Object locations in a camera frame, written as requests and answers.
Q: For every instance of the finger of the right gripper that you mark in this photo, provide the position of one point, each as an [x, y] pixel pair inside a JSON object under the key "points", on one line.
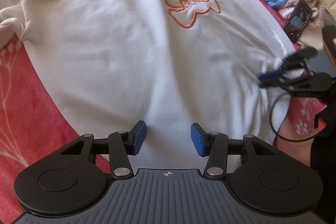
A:
{"points": [[270, 83], [271, 75]]}

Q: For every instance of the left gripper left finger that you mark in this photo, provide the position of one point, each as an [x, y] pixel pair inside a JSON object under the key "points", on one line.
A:
{"points": [[122, 145]]}

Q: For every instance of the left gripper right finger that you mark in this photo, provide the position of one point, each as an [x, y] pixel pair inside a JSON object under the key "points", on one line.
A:
{"points": [[214, 146]]}

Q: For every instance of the white sweatshirt orange bear outline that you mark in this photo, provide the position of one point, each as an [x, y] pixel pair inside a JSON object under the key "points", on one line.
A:
{"points": [[141, 50]]}

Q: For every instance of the black smartphone lit screen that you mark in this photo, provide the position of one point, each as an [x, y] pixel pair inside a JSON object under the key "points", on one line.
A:
{"points": [[298, 21]]}

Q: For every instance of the pink floral bed blanket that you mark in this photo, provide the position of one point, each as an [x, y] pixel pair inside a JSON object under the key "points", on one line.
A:
{"points": [[28, 121]]}

